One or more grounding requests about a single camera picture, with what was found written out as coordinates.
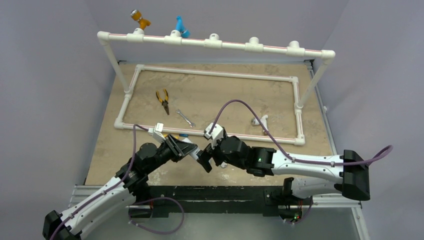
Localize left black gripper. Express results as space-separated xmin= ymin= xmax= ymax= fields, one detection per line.
xmin=145 ymin=134 xmax=197 ymax=174

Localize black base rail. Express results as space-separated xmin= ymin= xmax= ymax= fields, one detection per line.
xmin=128 ymin=185 xmax=313 ymax=220

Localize orange faucet nozzle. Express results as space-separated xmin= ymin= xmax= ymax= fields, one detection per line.
xmin=130 ymin=9 xmax=151 ymax=30

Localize silver wrench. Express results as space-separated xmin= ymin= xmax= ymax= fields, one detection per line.
xmin=175 ymin=109 xmax=196 ymax=128

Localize yellow handled pliers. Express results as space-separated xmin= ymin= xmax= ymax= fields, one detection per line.
xmin=155 ymin=88 xmax=170 ymax=115

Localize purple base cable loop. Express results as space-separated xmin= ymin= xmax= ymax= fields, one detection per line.
xmin=128 ymin=195 xmax=186 ymax=234

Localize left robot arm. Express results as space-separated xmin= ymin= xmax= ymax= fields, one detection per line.
xmin=42 ymin=135 xmax=198 ymax=240

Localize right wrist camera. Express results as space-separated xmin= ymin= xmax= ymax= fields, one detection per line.
xmin=203 ymin=122 xmax=227 ymax=149

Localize blue faucet nozzle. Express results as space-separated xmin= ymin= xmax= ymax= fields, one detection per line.
xmin=175 ymin=15 xmax=191 ymax=39

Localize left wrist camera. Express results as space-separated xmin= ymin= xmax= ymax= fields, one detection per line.
xmin=148 ymin=122 xmax=165 ymax=143

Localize white plastic faucet tap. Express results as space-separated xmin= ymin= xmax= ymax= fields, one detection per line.
xmin=251 ymin=114 xmax=269 ymax=136

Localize white PVC pipe frame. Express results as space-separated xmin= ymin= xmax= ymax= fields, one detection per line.
xmin=97 ymin=28 xmax=336 ymax=146

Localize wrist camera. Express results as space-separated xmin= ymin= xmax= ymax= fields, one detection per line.
xmin=203 ymin=122 xmax=227 ymax=149
xmin=148 ymin=122 xmax=165 ymax=143

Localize aluminium table frame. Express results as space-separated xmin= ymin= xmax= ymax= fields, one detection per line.
xmin=66 ymin=59 xmax=372 ymax=240

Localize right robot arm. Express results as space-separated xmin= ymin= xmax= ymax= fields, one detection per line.
xmin=196 ymin=136 xmax=371 ymax=204

